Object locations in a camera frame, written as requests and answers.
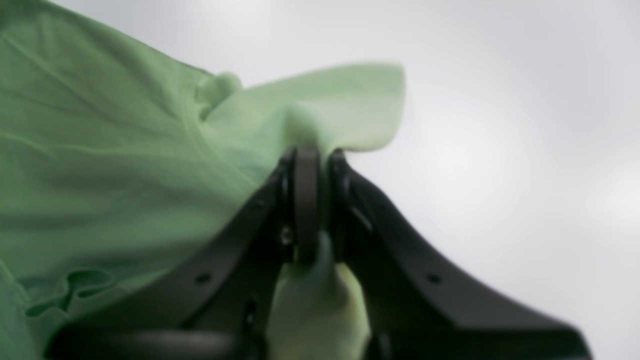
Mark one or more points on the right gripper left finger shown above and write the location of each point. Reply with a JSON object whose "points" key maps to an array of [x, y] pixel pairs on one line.
{"points": [[215, 305]]}

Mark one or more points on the green polo shirt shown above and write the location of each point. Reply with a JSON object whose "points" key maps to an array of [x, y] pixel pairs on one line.
{"points": [[118, 161]]}

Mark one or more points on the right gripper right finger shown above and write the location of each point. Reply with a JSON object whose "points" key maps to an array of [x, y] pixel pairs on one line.
{"points": [[421, 306]]}

